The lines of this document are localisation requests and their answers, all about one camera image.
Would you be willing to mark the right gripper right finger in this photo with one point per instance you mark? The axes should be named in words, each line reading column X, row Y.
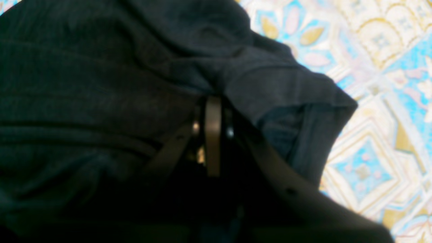
column 276, row 204

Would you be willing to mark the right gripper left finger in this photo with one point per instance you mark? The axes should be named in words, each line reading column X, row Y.
column 156, row 207

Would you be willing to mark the black t-shirt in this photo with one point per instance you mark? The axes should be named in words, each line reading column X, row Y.
column 92, row 89

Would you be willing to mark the patterned colourful tablecloth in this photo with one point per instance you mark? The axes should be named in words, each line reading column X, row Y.
column 379, row 52

